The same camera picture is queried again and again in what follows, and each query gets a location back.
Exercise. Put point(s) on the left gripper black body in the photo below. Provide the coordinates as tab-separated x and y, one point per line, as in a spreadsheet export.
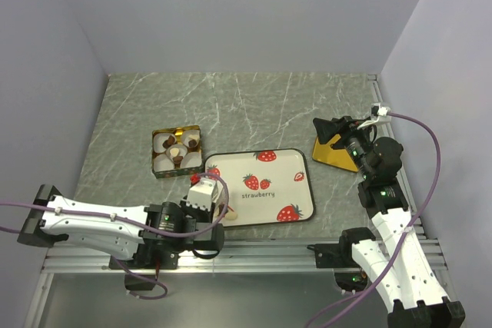
201	214

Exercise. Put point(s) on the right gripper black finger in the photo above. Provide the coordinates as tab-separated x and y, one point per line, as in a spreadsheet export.
340	144
327	129

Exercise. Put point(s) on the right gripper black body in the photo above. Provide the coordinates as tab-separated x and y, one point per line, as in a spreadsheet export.
358	144

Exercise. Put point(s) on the white heart chocolate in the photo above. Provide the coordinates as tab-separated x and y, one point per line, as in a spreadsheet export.
175	151

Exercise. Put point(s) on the dark brown chocolate piece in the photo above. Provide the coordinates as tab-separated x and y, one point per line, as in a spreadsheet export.
168	142

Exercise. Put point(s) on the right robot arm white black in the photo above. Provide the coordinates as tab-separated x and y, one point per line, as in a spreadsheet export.
393	260

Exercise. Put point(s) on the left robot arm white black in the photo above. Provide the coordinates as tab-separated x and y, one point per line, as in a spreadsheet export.
140	236

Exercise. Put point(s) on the white oval chocolate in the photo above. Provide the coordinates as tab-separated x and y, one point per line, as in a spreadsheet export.
230	215

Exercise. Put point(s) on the green gold chocolate tin box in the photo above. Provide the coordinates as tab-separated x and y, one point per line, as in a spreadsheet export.
162	165

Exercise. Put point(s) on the gold tin lid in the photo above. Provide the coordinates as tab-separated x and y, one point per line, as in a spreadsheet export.
325	154

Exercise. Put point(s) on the white strawberry tray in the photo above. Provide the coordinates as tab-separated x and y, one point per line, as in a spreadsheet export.
265	187

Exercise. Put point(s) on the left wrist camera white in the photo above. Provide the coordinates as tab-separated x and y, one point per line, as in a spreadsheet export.
203	190

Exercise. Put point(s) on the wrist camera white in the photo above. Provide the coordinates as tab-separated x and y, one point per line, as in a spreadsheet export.
203	190
380	111

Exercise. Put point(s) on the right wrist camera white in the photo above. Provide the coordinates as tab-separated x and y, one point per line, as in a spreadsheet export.
380	111

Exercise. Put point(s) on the aluminium rail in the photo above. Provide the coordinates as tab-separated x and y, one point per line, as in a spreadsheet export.
237	256

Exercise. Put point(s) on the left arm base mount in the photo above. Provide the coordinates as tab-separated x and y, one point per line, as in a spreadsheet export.
142	272

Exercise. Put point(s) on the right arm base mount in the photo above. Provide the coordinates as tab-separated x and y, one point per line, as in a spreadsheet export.
348	276

